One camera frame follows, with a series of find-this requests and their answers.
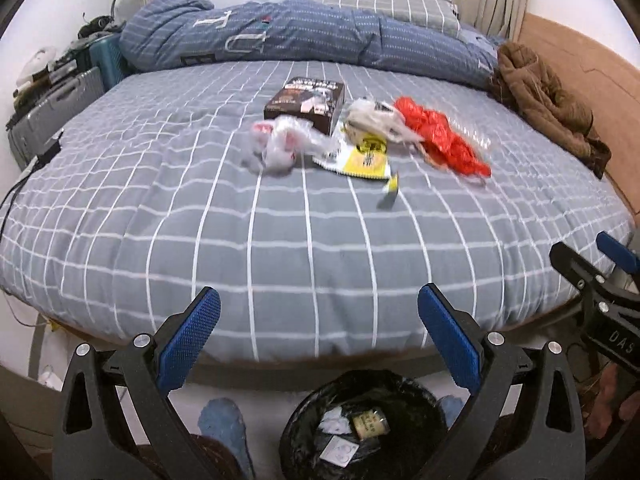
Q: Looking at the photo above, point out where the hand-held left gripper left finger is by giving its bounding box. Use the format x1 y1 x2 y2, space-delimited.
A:
52 286 222 480

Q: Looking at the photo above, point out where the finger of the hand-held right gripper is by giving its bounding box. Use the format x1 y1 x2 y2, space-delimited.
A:
595 230 640 281
549 241 616 311

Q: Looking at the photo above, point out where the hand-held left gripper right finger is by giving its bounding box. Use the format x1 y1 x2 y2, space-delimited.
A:
417 282 586 480

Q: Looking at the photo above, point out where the yellow yogurt cup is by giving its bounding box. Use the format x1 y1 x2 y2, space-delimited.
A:
352 408 391 438

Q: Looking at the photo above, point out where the white tissue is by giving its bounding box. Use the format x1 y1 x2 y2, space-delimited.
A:
319 409 351 433

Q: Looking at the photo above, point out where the black lined trash bin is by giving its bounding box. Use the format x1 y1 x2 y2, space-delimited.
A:
279 370 448 480

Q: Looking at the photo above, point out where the white earphone box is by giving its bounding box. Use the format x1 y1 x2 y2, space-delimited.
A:
320 435 361 466

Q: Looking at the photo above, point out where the small yellow wrapper scrap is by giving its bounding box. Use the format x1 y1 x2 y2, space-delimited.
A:
377 172 402 209

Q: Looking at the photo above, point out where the clear bubble wrap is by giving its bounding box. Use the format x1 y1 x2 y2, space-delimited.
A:
435 110 496 161

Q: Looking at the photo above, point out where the red plastic bag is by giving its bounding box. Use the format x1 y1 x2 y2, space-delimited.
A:
392 96 493 178

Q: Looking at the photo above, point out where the yellow snack packet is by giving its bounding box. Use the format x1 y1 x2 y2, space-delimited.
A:
312 135 391 181

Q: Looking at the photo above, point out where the white red-printed plastic bag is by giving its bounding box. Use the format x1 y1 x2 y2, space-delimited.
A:
242 115 341 176

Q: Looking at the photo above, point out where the clear plastic bag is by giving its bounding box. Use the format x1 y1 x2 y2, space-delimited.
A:
342 97 426 146

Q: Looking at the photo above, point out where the dark brown carton box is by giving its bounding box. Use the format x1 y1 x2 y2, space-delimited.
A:
263 76 346 136

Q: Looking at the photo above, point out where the person's right hand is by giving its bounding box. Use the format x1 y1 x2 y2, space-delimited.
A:
585 365 640 441

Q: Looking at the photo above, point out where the blue slipper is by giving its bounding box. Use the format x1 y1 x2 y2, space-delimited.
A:
199 397 257 480
439 394 471 426

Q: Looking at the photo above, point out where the grey checked bed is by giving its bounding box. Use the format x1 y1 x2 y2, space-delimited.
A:
0 60 636 366

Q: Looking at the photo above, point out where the person's left leg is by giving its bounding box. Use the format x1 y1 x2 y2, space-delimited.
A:
135 435 246 480

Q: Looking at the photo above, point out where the wooden headboard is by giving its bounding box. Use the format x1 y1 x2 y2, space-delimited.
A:
517 12 640 216

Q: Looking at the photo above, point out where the brown fleece jacket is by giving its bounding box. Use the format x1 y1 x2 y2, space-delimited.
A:
490 41 612 178

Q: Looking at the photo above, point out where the silver suitcase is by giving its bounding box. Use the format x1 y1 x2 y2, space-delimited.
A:
7 67 106 168

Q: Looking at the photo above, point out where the teal suitcase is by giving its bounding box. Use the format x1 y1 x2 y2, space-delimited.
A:
87 35 128 91

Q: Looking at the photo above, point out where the white plastic appliance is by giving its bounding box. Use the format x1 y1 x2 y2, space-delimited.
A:
14 46 58 88

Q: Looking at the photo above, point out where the grey checked pillow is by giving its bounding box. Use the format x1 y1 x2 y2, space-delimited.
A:
320 0 463 38

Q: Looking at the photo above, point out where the blue striped duvet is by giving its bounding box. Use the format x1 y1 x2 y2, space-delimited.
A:
120 0 501 91

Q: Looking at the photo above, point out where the black gadget pile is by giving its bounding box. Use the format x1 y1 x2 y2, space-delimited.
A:
77 14 121 41

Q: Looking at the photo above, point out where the black charger with cable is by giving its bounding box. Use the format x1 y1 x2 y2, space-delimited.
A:
0 130 65 231

